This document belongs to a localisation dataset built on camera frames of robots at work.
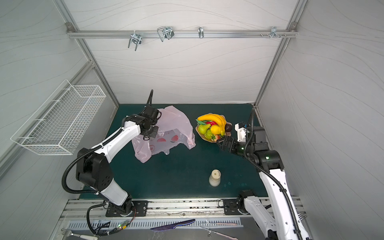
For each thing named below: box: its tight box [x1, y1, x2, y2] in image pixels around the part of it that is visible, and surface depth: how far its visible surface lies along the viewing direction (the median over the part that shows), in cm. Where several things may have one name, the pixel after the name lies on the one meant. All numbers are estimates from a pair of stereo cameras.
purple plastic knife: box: [150, 219, 196, 232], surface depth 70 cm
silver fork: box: [61, 229, 98, 240], surface depth 68 cm
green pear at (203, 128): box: [198, 123, 211, 135], surface depth 97 cm
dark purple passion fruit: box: [225, 123, 233, 132], surface depth 97 cm
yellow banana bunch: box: [197, 114, 227, 136], surface depth 94 cm
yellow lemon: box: [210, 124, 221, 135], surface depth 94 cm
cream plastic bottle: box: [209, 169, 222, 187], surface depth 77 cm
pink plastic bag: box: [131, 105, 196, 164], surface depth 97 cm
